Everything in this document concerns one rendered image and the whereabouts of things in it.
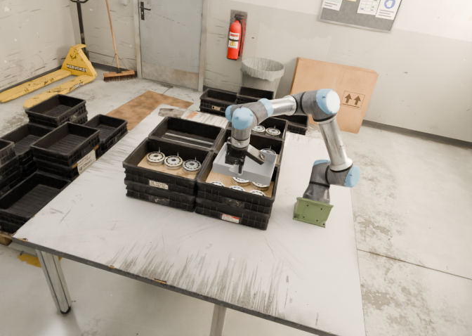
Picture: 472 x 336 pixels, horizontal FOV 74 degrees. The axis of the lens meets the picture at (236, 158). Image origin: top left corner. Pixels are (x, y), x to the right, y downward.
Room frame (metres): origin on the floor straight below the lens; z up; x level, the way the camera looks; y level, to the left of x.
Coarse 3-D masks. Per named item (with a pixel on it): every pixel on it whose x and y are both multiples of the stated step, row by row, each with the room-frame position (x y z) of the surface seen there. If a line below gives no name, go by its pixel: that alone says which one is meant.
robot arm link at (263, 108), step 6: (258, 102) 1.14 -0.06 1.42; (264, 102) 1.14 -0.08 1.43; (252, 108) 1.10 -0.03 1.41; (258, 108) 1.10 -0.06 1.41; (264, 108) 1.11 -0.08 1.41; (270, 108) 1.13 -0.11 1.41; (258, 114) 1.08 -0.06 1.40; (264, 114) 1.10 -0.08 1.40; (270, 114) 1.14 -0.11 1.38; (258, 120) 1.07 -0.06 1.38
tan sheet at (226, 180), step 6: (210, 174) 1.41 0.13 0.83; (216, 174) 1.42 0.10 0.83; (222, 174) 1.43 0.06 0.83; (210, 180) 1.36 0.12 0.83; (216, 180) 1.37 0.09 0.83; (222, 180) 1.37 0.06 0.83; (228, 180) 1.38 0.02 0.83; (228, 186) 1.33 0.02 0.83; (240, 186) 1.34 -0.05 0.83; (246, 186) 1.35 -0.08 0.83; (270, 186) 1.38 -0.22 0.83; (264, 192) 1.33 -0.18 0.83; (270, 192) 1.33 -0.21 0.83
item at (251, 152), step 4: (248, 148) 1.09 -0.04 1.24; (252, 148) 1.10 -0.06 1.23; (244, 152) 1.07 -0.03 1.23; (248, 152) 1.07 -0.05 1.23; (252, 152) 1.08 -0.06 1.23; (256, 152) 1.10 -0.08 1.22; (260, 152) 1.11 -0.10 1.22; (248, 156) 1.07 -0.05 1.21; (252, 156) 1.07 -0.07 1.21; (256, 156) 1.08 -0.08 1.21; (260, 156) 1.09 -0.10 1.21; (264, 156) 1.10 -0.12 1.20; (256, 160) 1.08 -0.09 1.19; (260, 160) 1.07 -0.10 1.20; (264, 160) 1.09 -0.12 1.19; (260, 164) 1.08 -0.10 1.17
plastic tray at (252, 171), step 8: (224, 144) 1.33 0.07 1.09; (224, 152) 1.33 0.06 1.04; (264, 152) 1.32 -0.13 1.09; (216, 160) 1.21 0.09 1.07; (224, 160) 1.26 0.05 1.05; (248, 160) 1.29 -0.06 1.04; (272, 160) 1.31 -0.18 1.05; (216, 168) 1.15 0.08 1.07; (224, 168) 1.15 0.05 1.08; (248, 168) 1.22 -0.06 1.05; (256, 168) 1.23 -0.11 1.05; (264, 168) 1.24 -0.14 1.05; (272, 168) 1.25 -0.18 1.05; (232, 176) 1.14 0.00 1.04; (240, 176) 1.13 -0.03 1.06; (248, 176) 1.13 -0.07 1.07; (256, 176) 1.12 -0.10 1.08; (264, 176) 1.12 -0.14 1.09; (264, 184) 1.12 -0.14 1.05
